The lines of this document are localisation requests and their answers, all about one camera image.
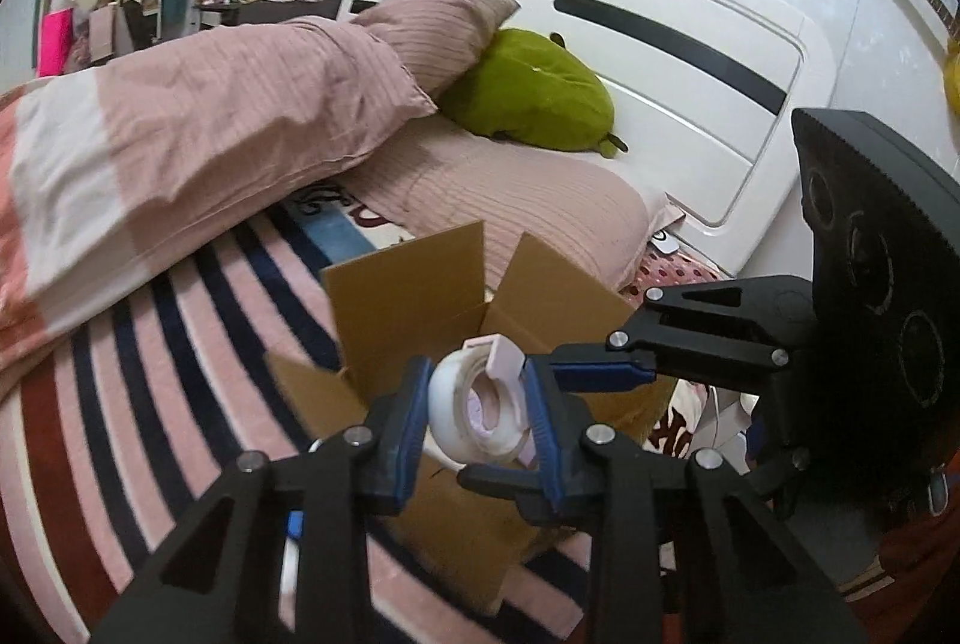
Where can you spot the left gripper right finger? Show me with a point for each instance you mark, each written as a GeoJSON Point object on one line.
{"type": "Point", "coordinates": [741, 575]}

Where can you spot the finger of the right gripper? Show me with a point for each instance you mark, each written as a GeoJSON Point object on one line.
{"type": "Point", "coordinates": [592, 367]}
{"type": "Point", "coordinates": [527, 491]}

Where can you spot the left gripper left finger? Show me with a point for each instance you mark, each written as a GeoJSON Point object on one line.
{"type": "Point", "coordinates": [275, 551]}

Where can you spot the white tape dispenser roll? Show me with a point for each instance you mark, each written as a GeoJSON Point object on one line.
{"type": "Point", "coordinates": [477, 410]}

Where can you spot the pink striped pillow lower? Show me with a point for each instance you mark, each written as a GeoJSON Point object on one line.
{"type": "Point", "coordinates": [433, 176]}

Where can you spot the pink striped pillow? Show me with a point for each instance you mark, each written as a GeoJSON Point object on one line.
{"type": "Point", "coordinates": [433, 176]}
{"type": "Point", "coordinates": [437, 40]}

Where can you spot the brown cardboard box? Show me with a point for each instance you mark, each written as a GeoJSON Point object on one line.
{"type": "Point", "coordinates": [429, 297]}

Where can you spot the striped fleece bed blanket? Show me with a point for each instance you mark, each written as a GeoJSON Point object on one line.
{"type": "Point", "coordinates": [107, 442]}

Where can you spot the green plush cushion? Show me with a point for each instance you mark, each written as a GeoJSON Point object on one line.
{"type": "Point", "coordinates": [530, 89]}

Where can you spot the white bed headboard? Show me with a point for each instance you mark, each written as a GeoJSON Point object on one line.
{"type": "Point", "coordinates": [703, 93]}

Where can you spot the pink striped pillow upper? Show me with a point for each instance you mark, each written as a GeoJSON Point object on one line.
{"type": "Point", "coordinates": [437, 40]}

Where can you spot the striped folded duvet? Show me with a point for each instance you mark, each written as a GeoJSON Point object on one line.
{"type": "Point", "coordinates": [113, 174]}

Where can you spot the magenta gift bag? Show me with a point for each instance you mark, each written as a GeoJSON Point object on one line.
{"type": "Point", "coordinates": [55, 38]}

